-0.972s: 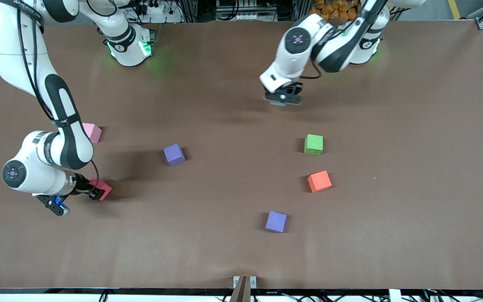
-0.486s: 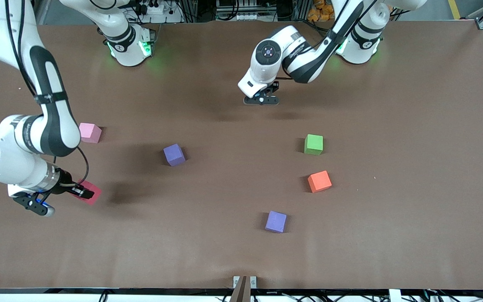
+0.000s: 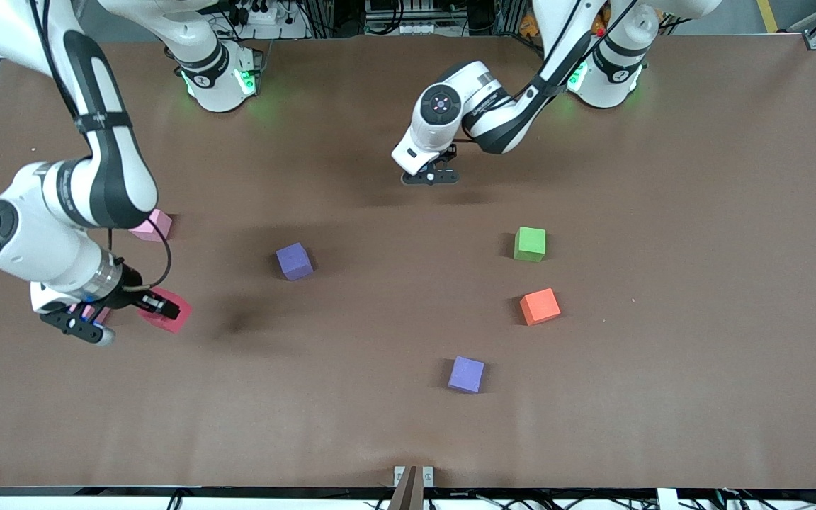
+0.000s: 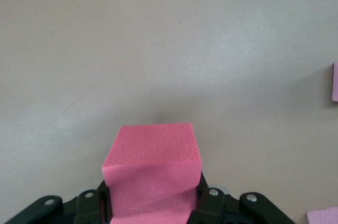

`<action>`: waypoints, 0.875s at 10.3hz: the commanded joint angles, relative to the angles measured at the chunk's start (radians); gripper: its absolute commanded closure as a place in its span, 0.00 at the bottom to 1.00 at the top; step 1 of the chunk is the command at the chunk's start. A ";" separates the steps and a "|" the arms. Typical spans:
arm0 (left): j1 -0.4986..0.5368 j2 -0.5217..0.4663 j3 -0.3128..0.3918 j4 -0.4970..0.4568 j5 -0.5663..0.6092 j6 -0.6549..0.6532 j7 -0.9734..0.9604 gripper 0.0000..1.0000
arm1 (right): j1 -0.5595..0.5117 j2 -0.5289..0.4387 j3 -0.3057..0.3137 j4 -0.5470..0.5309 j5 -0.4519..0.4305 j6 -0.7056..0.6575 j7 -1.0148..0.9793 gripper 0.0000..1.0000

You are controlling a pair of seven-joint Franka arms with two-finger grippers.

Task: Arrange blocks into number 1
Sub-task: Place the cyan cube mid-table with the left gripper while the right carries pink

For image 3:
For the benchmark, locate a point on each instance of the grey bracket with brown post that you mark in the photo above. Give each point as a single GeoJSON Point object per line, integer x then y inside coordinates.
{"type": "Point", "coordinates": [408, 496]}

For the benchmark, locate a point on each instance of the orange toy pile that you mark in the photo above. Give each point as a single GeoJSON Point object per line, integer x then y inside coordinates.
{"type": "Point", "coordinates": [530, 27]}

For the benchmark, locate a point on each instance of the light pink foam cube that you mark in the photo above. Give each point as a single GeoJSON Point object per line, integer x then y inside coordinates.
{"type": "Point", "coordinates": [159, 228]}
{"type": "Point", "coordinates": [102, 316]}

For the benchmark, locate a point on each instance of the green foam cube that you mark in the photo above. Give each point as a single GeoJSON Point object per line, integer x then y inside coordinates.
{"type": "Point", "coordinates": [530, 243]}

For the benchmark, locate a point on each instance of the purple foam cube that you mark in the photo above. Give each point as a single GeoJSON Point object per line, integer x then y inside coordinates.
{"type": "Point", "coordinates": [466, 374]}
{"type": "Point", "coordinates": [295, 262]}

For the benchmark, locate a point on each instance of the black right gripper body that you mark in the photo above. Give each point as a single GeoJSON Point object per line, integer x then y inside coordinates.
{"type": "Point", "coordinates": [128, 295]}

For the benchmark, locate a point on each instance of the orange foam cube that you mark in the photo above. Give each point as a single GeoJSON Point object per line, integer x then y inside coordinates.
{"type": "Point", "coordinates": [540, 307]}

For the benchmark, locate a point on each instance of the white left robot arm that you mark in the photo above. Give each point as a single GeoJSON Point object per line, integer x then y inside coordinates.
{"type": "Point", "coordinates": [493, 120]}

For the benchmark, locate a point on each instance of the white power strip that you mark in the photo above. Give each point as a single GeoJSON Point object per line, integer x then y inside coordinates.
{"type": "Point", "coordinates": [263, 14]}
{"type": "Point", "coordinates": [416, 29]}

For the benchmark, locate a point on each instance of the red foam cube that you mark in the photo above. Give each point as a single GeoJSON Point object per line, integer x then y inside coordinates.
{"type": "Point", "coordinates": [176, 324]}

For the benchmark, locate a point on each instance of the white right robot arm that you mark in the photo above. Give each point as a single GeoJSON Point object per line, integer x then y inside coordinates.
{"type": "Point", "coordinates": [47, 241]}

